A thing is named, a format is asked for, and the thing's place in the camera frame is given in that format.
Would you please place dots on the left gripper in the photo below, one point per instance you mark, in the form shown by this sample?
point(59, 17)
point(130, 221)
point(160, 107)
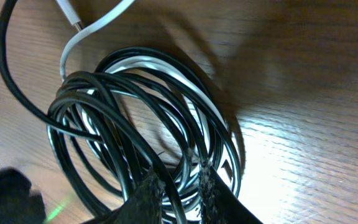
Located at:
point(19, 203)

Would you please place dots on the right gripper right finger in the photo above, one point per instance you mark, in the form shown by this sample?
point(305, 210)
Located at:
point(218, 204)

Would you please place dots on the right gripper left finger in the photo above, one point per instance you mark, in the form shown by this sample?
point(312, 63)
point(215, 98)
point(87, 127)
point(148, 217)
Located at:
point(143, 207)

